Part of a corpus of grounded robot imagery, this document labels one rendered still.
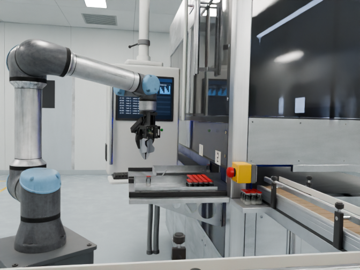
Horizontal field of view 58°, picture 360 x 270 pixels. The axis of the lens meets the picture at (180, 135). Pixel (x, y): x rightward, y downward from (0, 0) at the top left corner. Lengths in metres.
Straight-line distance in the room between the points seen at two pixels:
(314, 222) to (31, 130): 0.92
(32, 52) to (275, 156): 0.96
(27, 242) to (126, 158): 1.26
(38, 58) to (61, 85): 5.84
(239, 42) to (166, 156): 1.19
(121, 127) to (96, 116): 4.60
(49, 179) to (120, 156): 1.22
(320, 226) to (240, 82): 0.62
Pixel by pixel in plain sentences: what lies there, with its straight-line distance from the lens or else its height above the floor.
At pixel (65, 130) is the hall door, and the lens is 6.89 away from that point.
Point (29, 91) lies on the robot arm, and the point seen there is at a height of 1.27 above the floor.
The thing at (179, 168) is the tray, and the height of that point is 0.90.
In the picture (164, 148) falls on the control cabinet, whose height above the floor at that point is 0.98.
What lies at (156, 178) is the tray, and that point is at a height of 0.90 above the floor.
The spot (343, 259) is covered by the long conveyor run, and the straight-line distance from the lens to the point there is 0.66.
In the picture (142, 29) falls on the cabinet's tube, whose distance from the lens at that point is 2.38.
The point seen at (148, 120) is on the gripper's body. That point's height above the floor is 1.18.
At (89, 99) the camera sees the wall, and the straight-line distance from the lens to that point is 6.84.
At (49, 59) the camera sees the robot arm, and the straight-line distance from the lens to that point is 1.08.
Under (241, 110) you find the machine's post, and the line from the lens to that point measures 1.31.
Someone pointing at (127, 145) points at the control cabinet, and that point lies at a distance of 2.24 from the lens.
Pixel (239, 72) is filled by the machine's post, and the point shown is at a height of 1.38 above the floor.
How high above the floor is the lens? 1.20
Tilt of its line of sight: 3 degrees down
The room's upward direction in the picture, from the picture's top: 1 degrees clockwise
